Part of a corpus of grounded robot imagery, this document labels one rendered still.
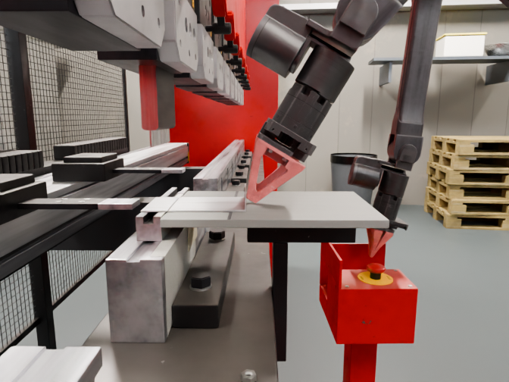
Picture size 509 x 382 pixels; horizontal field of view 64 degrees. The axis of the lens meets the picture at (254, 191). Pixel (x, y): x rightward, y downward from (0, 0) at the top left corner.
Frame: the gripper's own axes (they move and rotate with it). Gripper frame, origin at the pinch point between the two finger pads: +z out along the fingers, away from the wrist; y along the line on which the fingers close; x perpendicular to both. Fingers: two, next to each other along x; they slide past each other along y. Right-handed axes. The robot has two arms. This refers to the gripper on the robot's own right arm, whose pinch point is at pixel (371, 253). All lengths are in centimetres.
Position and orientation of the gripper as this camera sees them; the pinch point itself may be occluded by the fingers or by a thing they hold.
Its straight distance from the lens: 99.5
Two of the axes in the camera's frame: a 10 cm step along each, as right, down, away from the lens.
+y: -9.7, -2.3, -0.7
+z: -2.4, 9.5, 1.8
